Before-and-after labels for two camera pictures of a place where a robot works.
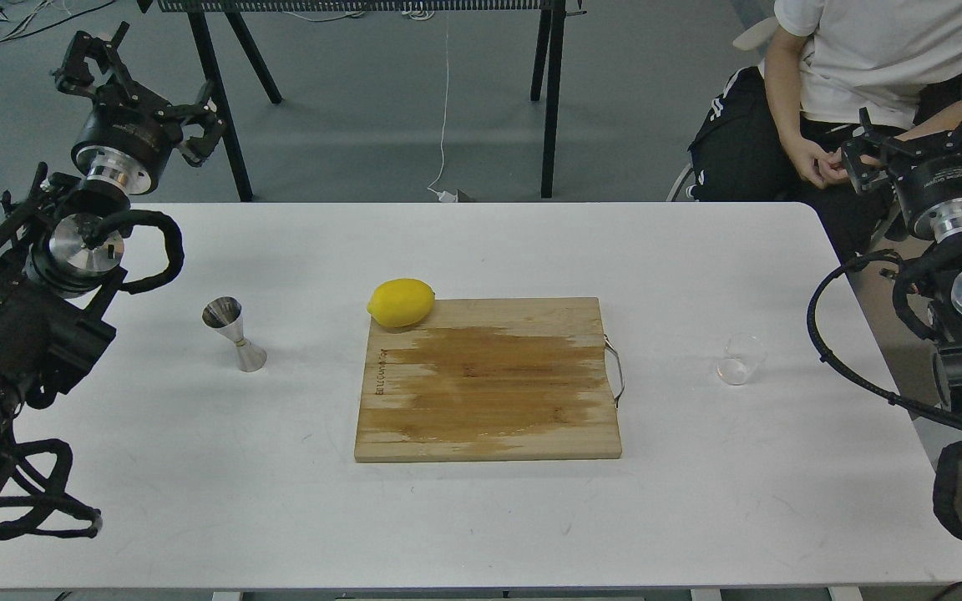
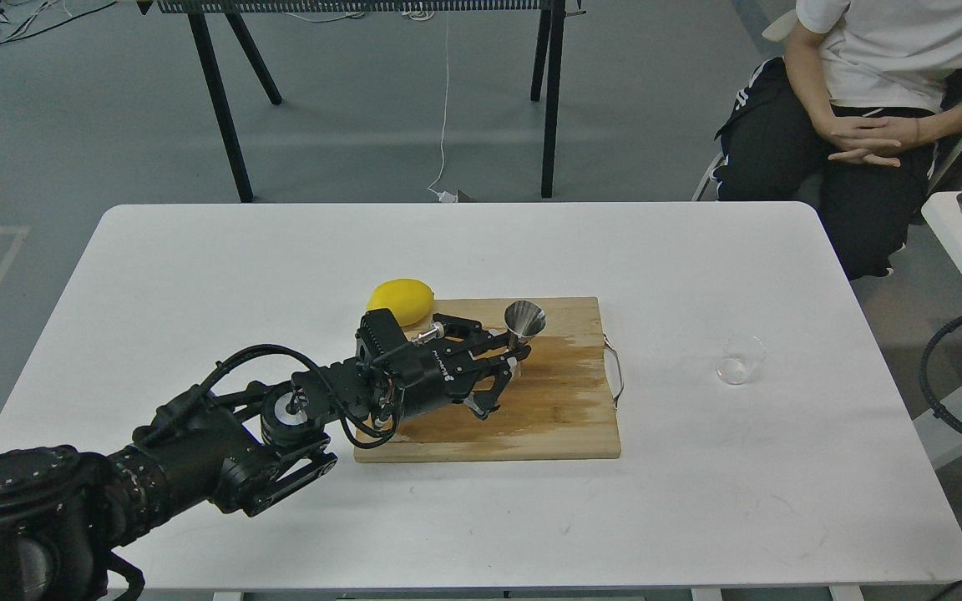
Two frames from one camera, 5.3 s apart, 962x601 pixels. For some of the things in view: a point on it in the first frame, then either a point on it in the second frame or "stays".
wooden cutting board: [489, 379] stays
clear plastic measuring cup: [741, 353] stays
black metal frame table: [549, 37] stays
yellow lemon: [402, 302] stays
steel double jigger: [225, 314] to [524, 320]
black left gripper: [131, 132] to [412, 372]
